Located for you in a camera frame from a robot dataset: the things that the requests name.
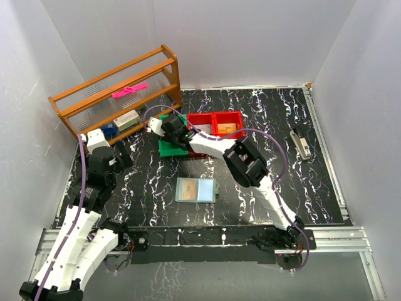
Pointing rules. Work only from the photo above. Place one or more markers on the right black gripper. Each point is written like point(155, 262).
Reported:
point(165, 137)

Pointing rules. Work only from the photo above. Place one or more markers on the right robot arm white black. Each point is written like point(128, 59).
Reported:
point(247, 166)

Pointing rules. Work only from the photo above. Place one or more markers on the orange card in bin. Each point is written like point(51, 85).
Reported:
point(226, 128)

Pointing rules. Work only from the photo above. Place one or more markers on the pink plastic clip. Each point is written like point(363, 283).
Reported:
point(128, 90)

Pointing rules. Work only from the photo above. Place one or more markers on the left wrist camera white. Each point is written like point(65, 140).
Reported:
point(95, 139)

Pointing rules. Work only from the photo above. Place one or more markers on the black grey stapler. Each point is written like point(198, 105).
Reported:
point(300, 143)

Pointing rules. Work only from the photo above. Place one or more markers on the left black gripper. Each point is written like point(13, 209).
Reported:
point(119, 166)

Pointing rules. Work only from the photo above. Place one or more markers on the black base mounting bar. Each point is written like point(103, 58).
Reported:
point(263, 244)

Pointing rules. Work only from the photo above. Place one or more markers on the wooden shelf rack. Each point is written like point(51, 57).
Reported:
point(90, 105)

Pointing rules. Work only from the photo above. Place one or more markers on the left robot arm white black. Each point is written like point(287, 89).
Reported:
point(72, 260)

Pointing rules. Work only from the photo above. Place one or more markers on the green card holder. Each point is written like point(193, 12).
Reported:
point(207, 190)

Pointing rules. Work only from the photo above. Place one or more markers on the red plastic bin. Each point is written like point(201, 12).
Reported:
point(228, 117)
point(202, 118)

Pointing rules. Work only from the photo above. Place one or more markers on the white red box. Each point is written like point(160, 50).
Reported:
point(126, 120)

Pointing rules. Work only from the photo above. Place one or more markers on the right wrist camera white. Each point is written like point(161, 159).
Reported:
point(155, 125)

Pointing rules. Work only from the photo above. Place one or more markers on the right red plastic bin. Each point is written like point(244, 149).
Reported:
point(228, 117)

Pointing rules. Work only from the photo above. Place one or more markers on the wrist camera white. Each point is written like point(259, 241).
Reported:
point(155, 125)
point(95, 139)

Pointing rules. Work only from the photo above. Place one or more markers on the blue stapler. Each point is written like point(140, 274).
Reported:
point(109, 129)

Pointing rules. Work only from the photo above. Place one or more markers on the middle red plastic bin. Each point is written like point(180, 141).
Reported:
point(202, 118)

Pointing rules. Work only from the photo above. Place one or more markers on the green plastic bin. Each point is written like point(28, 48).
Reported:
point(167, 149)

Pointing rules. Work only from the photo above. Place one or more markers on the white striped credit card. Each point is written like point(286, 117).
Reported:
point(207, 128)

